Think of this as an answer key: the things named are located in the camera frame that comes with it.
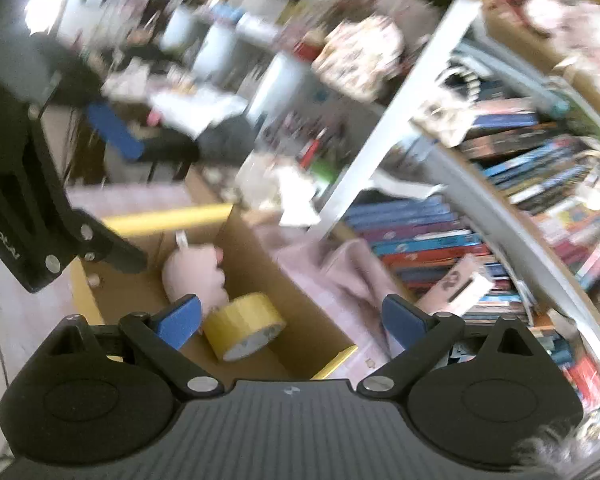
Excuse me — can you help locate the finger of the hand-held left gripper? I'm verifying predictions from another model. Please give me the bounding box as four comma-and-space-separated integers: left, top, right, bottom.
70, 209, 148, 275
82, 100, 148, 163

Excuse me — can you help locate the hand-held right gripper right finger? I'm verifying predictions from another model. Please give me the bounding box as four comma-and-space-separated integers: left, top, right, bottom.
356, 294, 538, 401

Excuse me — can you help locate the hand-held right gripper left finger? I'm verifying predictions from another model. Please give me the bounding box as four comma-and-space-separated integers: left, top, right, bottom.
45, 294, 226, 401

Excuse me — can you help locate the yellow cardboard box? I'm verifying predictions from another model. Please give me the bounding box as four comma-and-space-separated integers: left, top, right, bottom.
70, 202, 358, 381

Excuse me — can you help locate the pink plush pig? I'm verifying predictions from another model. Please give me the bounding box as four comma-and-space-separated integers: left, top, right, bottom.
161, 244, 230, 318

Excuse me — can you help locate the yellow tape roll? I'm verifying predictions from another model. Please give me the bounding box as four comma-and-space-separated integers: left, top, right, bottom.
202, 292, 287, 363

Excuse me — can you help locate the pink pencil sharpener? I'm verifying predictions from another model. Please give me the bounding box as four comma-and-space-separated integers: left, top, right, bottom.
415, 254, 497, 317

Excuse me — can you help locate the lilac fleece cloth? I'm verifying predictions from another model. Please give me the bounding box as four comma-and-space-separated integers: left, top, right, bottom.
257, 224, 398, 361

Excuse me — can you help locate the row of leaning thin books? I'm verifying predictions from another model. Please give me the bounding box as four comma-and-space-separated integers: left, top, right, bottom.
342, 194, 531, 328

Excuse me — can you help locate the dark cloth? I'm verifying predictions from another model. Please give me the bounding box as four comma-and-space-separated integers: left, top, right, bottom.
145, 119, 257, 167

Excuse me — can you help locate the cream tissue pack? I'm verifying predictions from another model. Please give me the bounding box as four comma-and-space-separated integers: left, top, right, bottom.
235, 152, 322, 227

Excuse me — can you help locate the group of small bottles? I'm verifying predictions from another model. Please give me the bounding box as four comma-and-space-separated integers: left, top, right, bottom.
275, 110, 342, 181

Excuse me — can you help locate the row of thick paperback books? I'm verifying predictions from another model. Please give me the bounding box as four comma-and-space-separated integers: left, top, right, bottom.
455, 95, 600, 291

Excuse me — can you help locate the white shelf unit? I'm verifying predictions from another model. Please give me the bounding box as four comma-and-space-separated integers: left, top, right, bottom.
230, 0, 600, 391

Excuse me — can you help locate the white pearl-handled handbag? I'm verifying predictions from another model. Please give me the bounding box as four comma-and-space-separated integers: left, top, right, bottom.
411, 66, 483, 147

